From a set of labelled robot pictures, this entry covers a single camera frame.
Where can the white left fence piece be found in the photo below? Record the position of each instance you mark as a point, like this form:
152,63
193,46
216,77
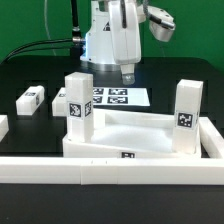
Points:
3,126

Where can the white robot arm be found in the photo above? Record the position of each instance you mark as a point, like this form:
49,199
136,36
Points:
98,52

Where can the white front fence wall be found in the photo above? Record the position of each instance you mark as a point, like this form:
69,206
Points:
84,171

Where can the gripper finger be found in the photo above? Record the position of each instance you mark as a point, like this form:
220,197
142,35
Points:
128,73

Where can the white desk top tray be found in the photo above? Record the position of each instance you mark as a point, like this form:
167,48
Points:
123,134

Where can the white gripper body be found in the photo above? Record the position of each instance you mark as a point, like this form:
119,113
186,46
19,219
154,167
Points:
124,28

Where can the black vertical cable connector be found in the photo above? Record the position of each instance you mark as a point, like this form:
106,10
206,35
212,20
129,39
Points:
75,21

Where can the white marker plate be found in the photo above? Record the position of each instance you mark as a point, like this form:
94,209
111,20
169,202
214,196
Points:
120,96

